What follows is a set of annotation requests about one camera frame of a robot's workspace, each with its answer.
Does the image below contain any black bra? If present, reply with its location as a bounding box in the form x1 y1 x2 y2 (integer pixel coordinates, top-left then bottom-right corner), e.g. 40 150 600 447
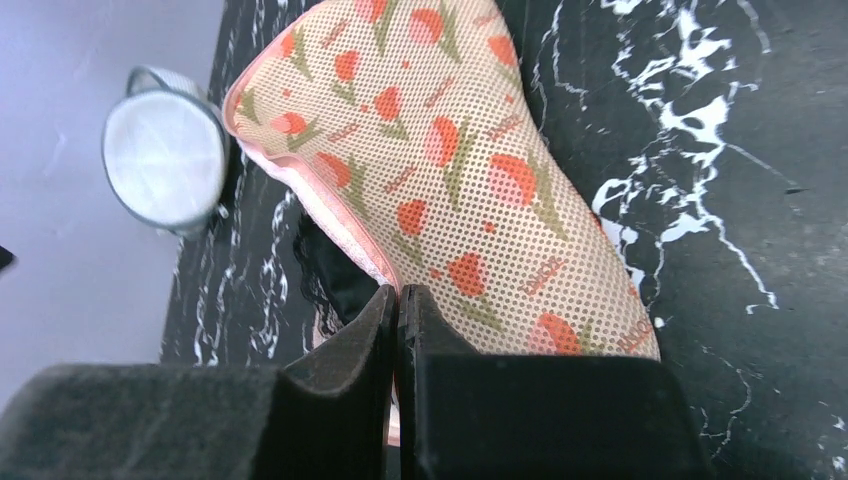
293 214 378 342

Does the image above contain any grey round mesh laundry bag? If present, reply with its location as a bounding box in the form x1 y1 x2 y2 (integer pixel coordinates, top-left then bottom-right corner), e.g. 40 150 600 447
101 65 230 239

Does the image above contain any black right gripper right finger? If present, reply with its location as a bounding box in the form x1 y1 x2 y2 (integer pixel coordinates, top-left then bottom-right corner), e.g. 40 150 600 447
396 285 714 479

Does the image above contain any floral mesh laundry bag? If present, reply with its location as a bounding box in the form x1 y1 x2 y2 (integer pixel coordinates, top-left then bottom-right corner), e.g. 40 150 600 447
221 0 662 448

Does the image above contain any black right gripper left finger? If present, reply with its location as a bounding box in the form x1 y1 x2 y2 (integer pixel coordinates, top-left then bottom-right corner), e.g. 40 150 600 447
1 286 397 479

